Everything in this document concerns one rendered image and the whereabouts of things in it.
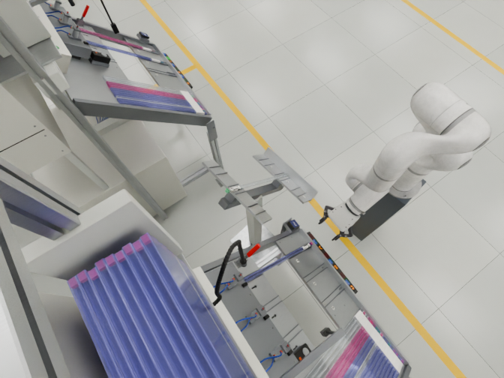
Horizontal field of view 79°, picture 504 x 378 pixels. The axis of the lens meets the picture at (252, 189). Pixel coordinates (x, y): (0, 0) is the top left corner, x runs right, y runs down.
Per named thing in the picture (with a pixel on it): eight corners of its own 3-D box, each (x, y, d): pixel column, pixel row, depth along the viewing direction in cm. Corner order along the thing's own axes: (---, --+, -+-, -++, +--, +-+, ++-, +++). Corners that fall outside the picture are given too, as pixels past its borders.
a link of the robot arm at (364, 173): (352, 150, 103) (339, 183, 131) (388, 186, 97) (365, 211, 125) (373, 135, 104) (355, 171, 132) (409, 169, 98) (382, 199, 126)
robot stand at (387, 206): (356, 206, 222) (396, 158, 158) (377, 223, 217) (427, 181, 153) (340, 223, 217) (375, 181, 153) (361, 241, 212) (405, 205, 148)
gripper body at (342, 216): (365, 214, 129) (346, 230, 135) (349, 196, 133) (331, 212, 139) (359, 218, 123) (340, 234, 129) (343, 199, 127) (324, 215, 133)
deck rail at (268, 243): (290, 233, 146) (298, 225, 143) (292, 236, 145) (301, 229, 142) (166, 288, 90) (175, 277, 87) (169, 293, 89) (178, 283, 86)
